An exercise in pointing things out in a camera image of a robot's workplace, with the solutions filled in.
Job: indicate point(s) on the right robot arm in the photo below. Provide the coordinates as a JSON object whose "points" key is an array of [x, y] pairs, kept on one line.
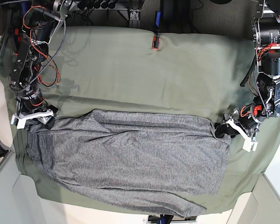
{"points": [[34, 65]]}

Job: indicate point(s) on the blue clamp handle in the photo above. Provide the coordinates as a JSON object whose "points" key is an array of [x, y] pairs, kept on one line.
{"points": [[157, 21]]}

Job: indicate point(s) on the top red-black clamp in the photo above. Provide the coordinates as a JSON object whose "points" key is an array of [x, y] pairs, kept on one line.
{"points": [[156, 41]]}

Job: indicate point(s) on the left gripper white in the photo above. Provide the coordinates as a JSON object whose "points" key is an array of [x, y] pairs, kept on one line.
{"points": [[233, 126]]}

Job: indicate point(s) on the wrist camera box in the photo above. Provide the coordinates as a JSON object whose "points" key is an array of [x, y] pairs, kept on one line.
{"points": [[18, 121], [249, 145]]}

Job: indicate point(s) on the aluminium frame bracket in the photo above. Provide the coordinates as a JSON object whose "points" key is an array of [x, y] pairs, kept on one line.
{"points": [[134, 15]]}

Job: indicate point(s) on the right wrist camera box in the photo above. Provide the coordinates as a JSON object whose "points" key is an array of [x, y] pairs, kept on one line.
{"points": [[18, 121]]}

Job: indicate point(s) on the green table cloth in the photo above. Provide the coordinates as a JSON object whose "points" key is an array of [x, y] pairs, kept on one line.
{"points": [[112, 68]]}

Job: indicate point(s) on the bottom orange-black clamp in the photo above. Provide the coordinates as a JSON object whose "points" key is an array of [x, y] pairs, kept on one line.
{"points": [[164, 219]]}

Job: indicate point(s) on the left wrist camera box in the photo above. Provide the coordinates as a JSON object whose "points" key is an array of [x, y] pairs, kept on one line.
{"points": [[249, 145]]}

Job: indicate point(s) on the grey long-sleeve T-shirt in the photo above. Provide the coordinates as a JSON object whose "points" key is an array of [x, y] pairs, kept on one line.
{"points": [[137, 161]]}

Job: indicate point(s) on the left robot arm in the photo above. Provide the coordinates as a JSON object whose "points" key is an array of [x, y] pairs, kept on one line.
{"points": [[265, 70]]}

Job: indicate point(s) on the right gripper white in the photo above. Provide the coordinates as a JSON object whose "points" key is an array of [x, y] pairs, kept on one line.
{"points": [[48, 117]]}

